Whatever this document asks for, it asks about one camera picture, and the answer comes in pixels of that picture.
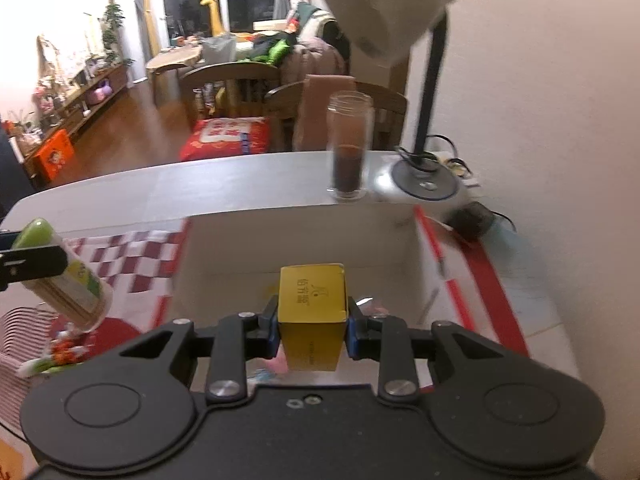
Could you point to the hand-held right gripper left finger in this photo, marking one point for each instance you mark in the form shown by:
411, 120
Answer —
273, 330

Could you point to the wooden media cabinet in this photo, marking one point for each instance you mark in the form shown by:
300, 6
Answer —
90, 110

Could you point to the glass jar with dark contents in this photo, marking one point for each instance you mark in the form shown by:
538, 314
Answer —
349, 170

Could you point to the white and green pen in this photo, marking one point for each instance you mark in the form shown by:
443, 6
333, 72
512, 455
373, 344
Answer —
40, 367

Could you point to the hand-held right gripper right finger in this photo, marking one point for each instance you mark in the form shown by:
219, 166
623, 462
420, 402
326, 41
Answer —
353, 332

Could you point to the grey desk lamp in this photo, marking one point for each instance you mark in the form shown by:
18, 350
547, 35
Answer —
390, 0

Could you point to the white plastic bag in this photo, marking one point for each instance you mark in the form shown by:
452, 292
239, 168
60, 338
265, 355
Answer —
219, 49

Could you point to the toothpick jar with green lid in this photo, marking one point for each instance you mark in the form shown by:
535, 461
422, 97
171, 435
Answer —
75, 290

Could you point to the wooden slatted chair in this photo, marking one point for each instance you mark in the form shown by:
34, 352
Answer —
230, 72

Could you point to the sofa with clothes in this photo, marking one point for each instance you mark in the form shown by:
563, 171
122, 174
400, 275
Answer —
315, 55

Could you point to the red white printed tablecloth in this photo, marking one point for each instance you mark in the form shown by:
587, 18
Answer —
140, 255

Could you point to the red cardboard box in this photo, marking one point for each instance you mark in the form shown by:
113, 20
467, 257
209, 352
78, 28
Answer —
300, 240

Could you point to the green potted plant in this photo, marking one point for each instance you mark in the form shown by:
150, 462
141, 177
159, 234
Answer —
114, 20

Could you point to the wooden coffee table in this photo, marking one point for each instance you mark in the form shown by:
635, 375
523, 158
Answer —
175, 57

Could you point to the orange cardboard box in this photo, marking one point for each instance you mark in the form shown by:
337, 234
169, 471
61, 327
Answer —
55, 155

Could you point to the small yellow box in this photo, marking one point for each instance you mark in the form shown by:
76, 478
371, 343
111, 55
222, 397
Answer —
312, 305

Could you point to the pink purple toy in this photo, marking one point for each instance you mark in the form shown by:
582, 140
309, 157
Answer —
99, 94

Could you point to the black screen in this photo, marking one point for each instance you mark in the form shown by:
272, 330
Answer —
12, 175

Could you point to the grey and yellow curtain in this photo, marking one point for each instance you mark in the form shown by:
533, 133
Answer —
145, 0

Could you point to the black power adapter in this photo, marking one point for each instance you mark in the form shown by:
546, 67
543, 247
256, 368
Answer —
470, 220

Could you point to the yellow giraffe toy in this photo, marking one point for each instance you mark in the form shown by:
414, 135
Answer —
212, 12

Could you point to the red printed cushion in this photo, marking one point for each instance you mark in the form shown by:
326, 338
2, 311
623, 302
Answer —
225, 137

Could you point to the printed wall cloth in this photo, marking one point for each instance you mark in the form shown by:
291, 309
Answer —
65, 55

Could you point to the green cloth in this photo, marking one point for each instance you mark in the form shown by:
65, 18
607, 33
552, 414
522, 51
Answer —
279, 50

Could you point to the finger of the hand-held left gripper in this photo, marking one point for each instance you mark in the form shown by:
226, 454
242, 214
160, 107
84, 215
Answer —
35, 262
7, 240

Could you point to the pink towel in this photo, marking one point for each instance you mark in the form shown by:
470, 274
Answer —
322, 110

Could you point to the white tower air conditioner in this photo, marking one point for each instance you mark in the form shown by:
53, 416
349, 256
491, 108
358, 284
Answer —
125, 25

